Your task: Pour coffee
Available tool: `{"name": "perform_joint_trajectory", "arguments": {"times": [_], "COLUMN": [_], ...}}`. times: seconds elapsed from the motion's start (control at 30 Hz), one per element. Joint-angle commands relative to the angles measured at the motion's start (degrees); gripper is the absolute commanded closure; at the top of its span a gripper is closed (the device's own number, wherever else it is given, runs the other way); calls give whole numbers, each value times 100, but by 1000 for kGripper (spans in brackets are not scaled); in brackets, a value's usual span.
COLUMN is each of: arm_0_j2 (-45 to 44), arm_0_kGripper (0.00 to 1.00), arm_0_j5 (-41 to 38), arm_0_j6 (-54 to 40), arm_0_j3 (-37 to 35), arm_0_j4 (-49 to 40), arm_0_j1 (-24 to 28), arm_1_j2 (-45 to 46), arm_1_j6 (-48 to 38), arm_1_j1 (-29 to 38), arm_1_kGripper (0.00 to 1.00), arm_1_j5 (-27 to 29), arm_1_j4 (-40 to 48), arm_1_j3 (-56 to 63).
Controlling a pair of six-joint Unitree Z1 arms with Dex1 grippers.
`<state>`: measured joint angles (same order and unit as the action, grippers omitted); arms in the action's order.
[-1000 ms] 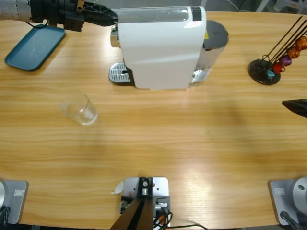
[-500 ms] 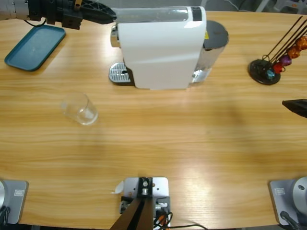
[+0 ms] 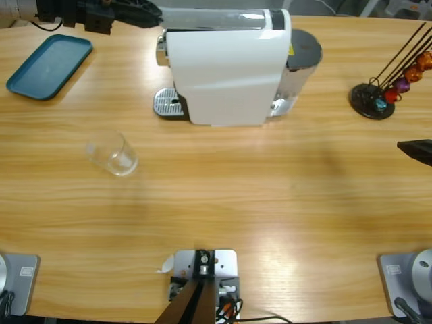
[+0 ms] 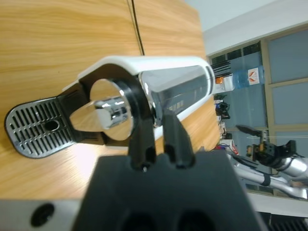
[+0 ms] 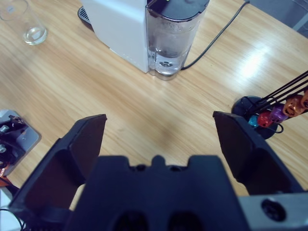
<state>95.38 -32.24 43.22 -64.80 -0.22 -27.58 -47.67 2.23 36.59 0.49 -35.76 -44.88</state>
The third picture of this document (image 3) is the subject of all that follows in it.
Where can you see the dark camera post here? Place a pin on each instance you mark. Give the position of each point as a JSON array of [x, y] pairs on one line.
[[189, 303]]

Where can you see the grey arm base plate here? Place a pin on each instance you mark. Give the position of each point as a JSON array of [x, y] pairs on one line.
[[401, 280], [22, 283]]

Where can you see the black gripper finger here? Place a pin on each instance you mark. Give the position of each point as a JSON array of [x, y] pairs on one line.
[[153, 8], [138, 18], [420, 148]]

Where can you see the white chair base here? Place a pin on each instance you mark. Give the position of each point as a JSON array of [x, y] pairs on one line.
[[374, 8]]

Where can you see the teal plastic tray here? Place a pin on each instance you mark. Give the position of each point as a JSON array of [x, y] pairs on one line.
[[47, 67]]

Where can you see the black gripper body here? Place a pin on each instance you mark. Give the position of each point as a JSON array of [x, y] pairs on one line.
[[98, 18]]

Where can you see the silver machine lid lever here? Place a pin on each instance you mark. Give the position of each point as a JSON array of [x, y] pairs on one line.
[[216, 19]]

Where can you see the red coffee capsule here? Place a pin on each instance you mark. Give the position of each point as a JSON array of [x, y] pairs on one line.
[[392, 95]]

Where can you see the white paper tag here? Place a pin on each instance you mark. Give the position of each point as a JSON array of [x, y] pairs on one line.
[[167, 265]]

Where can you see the silver black drip tray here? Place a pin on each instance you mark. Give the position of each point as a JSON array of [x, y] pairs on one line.
[[165, 103]]

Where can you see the purple coffee capsule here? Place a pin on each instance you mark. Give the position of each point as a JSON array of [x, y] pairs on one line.
[[403, 85]]

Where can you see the blue coffee capsule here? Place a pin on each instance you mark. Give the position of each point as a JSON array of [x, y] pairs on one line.
[[380, 105]]

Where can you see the clear drinking glass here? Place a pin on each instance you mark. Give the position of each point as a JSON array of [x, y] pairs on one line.
[[116, 158]]

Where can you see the white capsule coffee machine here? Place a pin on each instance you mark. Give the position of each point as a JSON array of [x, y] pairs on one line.
[[226, 77]]

